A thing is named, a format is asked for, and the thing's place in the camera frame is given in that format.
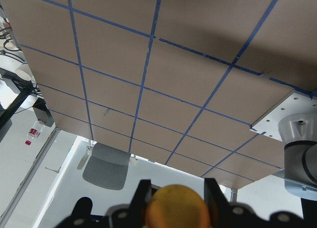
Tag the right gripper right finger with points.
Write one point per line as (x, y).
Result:
(217, 204)

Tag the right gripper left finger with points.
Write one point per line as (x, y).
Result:
(137, 208)

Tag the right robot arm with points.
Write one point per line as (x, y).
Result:
(300, 179)

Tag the grey office chair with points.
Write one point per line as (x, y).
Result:
(107, 167)

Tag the brown paper table cover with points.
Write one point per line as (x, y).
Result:
(179, 82)

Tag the red capped plastic bottle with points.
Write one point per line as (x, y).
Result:
(34, 132)

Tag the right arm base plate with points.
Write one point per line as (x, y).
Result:
(282, 114)

